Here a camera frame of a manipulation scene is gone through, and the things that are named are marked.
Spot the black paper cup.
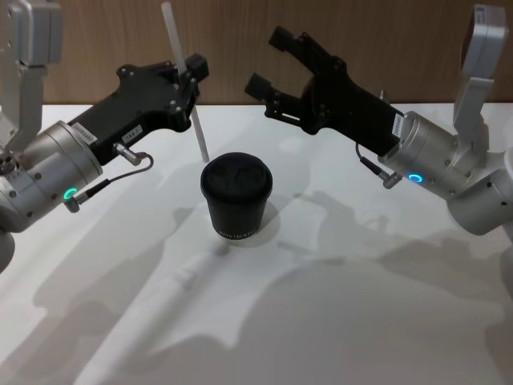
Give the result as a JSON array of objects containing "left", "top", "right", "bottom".
[{"left": 204, "top": 186, "right": 271, "bottom": 241}]

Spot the black cup lid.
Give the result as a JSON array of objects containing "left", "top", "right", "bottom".
[{"left": 200, "top": 152, "right": 274, "bottom": 202}]

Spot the dark left gripper cable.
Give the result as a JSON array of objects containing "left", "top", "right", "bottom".
[{"left": 63, "top": 142, "right": 156, "bottom": 213}]

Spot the white paper straw wrapper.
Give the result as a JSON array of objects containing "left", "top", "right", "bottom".
[{"left": 78, "top": 250, "right": 225, "bottom": 385}]

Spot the dark right gripper cable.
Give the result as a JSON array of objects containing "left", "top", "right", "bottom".
[{"left": 355, "top": 142, "right": 403, "bottom": 188}]

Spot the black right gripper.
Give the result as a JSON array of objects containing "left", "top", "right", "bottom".
[{"left": 244, "top": 25, "right": 406, "bottom": 157}]

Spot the white drinking straw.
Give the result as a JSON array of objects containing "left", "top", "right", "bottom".
[{"left": 160, "top": 2, "right": 210, "bottom": 163}]

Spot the dark gripper cable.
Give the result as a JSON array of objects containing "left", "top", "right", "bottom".
[
  {"left": 63, "top": 142, "right": 156, "bottom": 213},
  {"left": 355, "top": 142, "right": 403, "bottom": 188}
]

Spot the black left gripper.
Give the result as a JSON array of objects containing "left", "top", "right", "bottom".
[{"left": 67, "top": 53, "right": 210, "bottom": 166}]

